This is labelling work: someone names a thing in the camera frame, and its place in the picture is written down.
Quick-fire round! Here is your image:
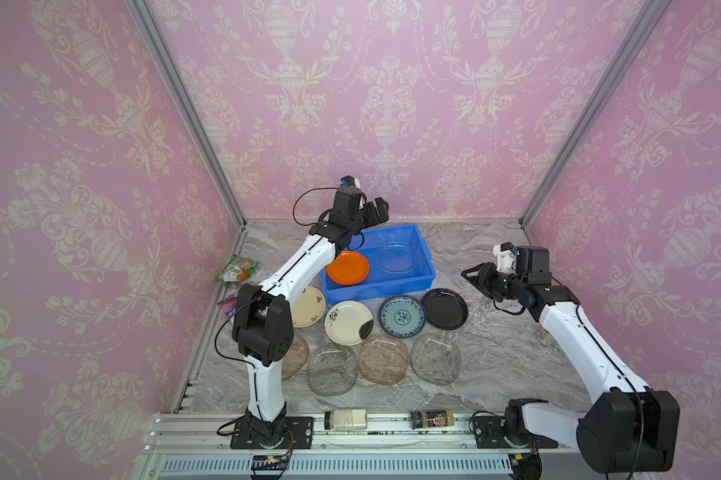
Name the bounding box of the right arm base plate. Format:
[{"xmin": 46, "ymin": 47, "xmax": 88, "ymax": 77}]
[{"xmin": 468, "ymin": 411, "xmax": 560, "ymax": 450}]

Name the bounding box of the white jar on rail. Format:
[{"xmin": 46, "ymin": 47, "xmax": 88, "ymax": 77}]
[{"xmin": 324, "ymin": 408, "xmax": 368, "ymax": 431}]

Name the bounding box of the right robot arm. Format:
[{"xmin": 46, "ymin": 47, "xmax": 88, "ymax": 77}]
[{"xmin": 462, "ymin": 242, "xmax": 681, "ymax": 475}]

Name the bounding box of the cream round plate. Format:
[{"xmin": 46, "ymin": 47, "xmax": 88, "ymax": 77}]
[{"xmin": 292, "ymin": 286, "xmax": 326, "ymax": 328}]

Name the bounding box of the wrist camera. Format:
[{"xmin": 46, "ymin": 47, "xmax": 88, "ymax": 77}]
[
  {"xmin": 340, "ymin": 175, "xmax": 361, "ymax": 189},
  {"xmin": 493, "ymin": 242, "xmax": 517, "ymax": 273}
]

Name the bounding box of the brown tinted glass plate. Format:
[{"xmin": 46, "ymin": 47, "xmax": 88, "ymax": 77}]
[{"xmin": 282, "ymin": 333, "xmax": 310, "ymax": 381}]

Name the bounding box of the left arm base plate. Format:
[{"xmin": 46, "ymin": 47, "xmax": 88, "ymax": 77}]
[{"xmin": 229, "ymin": 415, "xmax": 314, "ymax": 451}]

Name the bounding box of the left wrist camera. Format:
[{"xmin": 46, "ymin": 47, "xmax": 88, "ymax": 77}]
[{"xmin": 340, "ymin": 175, "xmax": 361, "ymax": 189}]

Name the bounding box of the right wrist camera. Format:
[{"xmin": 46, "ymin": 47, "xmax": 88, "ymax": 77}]
[{"xmin": 493, "ymin": 242, "xmax": 517, "ymax": 273}]

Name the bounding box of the aluminium front rail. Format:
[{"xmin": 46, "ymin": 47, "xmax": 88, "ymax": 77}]
[{"xmin": 133, "ymin": 413, "xmax": 600, "ymax": 479}]

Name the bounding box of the white plate black accent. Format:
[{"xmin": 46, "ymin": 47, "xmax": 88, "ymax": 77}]
[{"xmin": 324, "ymin": 301, "xmax": 374, "ymax": 346}]

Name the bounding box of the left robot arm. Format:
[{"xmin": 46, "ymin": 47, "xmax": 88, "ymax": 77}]
[{"xmin": 232, "ymin": 176, "xmax": 390, "ymax": 447}]

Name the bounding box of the blue patterned ceramic plate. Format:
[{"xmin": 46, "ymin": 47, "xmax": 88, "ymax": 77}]
[{"xmin": 379, "ymin": 295, "xmax": 426, "ymax": 339}]

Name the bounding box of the black round plate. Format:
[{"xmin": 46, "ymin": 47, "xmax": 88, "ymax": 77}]
[{"xmin": 421, "ymin": 288, "xmax": 469, "ymax": 331}]

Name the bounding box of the amber glass plate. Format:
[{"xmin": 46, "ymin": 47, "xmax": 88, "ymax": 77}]
[{"xmin": 358, "ymin": 334, "xmax": 410, "ymax": 385}]

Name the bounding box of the dark spice jar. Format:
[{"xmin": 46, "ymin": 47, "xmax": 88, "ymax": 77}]
[{"xmin": 410, "ymin": 409, "xmax": 456, "ymax": 430}]

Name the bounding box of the grey clear glass plate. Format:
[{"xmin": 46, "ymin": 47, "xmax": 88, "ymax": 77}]
[{"xmin": 308, "ymin": 344, "xmax": 358, "ymax": 396}]

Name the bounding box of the purple snack packet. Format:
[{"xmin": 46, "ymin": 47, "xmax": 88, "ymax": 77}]
[{"xmin": 216, "ymin": 294, "xmax": 238, "ymax": 318}]

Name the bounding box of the green snack packet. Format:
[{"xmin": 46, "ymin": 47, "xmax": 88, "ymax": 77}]
[{"xmin": 216, "ymin": 255, "xmax": 258, "ymax": 283}]

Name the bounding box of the orange plastic plate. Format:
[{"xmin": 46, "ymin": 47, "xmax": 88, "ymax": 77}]
[{"xmin": 326, "ymin": 251, "xmax": 371, "ymax": 286}]

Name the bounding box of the blue plastic bin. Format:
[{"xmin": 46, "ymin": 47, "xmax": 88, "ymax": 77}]
[{"xmin": 320, "ymin": 224, "xmax": 436, "ymax": 304}]

